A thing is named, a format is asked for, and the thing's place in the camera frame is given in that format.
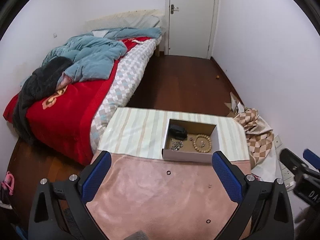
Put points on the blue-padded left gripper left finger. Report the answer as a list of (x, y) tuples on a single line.
[(59, 208)]

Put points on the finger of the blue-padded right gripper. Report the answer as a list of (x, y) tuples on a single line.
[(293, 163), (312, 158)]

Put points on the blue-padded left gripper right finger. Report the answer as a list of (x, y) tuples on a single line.
[(265, 204)]

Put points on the black smart band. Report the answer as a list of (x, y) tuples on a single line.
[(178, 132)]

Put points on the white power strip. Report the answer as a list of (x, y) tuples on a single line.
[(286, 174)]

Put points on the brown checkered cloth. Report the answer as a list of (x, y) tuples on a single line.
[(259, 135)]

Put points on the pink slipper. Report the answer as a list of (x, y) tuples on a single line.
[(8, 183)]

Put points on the torn cardboard pieces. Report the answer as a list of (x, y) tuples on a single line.
[(234, 106)]

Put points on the red blanket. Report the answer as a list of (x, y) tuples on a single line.
[(63, 120)]

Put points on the white cardboard box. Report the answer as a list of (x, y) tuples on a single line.
[(201, 143)]

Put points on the checkered bed sheet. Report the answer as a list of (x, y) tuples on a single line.
[(129, 74)]

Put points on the black fuzzy blanket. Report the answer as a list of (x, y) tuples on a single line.
[(41, 84)]

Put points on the blue quilted comforter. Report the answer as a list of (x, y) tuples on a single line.
[(93, 57)]

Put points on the white door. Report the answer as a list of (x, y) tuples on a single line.
[(190, 27)]

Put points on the striped pillow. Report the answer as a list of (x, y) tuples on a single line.
[(139, 19)]

